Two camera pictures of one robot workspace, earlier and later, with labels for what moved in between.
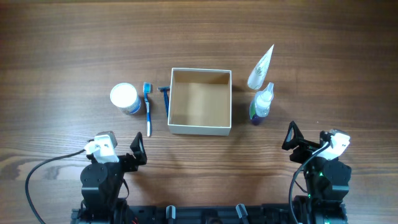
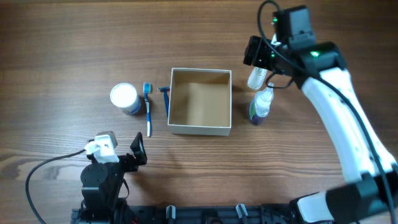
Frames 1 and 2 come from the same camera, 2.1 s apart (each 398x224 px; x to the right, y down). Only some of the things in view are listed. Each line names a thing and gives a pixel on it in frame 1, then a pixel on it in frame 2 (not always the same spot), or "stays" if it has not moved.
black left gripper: [132, 164] stays
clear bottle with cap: [260, 106] stays
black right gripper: [296, 137] -> [255, 52]
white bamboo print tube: [257, 75] stays
